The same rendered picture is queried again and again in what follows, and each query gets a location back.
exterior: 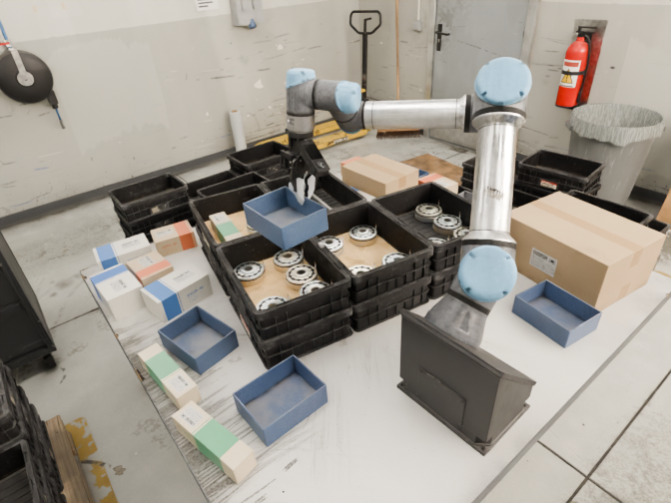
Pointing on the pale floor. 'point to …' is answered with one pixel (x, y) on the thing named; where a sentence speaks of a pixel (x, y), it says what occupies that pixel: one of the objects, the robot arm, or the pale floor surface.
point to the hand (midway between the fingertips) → (305, 201)
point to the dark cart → (20, 316)
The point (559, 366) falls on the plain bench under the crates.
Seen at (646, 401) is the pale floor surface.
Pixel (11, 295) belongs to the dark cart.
